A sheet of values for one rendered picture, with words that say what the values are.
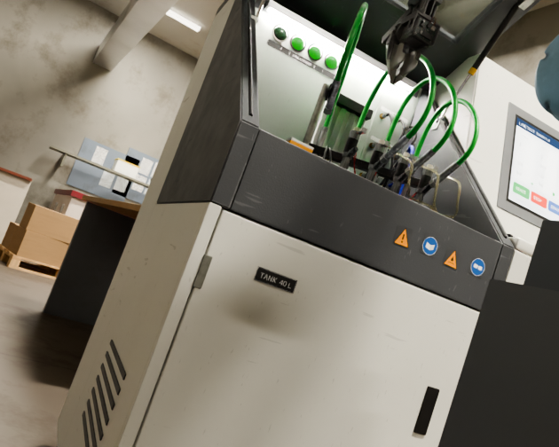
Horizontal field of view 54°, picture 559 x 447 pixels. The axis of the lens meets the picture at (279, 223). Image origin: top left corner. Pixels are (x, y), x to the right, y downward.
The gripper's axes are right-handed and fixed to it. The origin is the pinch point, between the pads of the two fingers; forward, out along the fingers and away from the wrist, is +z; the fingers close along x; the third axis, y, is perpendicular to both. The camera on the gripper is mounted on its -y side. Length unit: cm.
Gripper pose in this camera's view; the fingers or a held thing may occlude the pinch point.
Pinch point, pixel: (392, 79)
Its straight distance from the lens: 136.2
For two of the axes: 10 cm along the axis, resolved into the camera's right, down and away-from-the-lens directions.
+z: -3.3, 9.4, -1.1
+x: 8.6, 3.5, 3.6
